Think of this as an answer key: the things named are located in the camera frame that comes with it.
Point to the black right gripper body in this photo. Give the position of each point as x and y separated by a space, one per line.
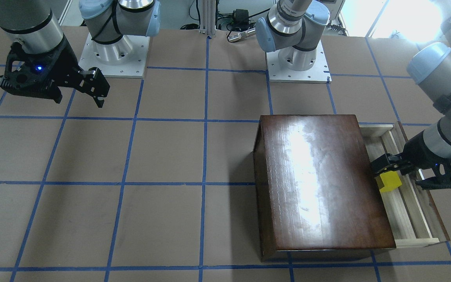
65 59

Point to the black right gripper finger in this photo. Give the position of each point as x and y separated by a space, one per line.
98 99
93 83

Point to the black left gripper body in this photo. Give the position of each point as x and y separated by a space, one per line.
416 148

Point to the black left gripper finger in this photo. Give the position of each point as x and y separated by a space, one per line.
386 163
405 169

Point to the yellow wooden block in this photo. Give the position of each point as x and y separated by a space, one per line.
388 181

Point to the wooden drawer with white handle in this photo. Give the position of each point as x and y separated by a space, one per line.
411 210

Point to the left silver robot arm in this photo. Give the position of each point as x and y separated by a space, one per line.
296 27

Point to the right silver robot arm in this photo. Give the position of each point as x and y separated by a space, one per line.
33 24

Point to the dark wooden drawer box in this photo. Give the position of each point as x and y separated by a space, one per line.
315 190

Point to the silver cylindrical connector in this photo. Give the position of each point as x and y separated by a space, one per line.
241 35

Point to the black adapter behind table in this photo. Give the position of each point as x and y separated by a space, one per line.
240 19

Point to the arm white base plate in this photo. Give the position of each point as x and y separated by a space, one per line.
290 65
123 59

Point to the aluminium frame post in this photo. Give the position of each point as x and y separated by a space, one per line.
207 10

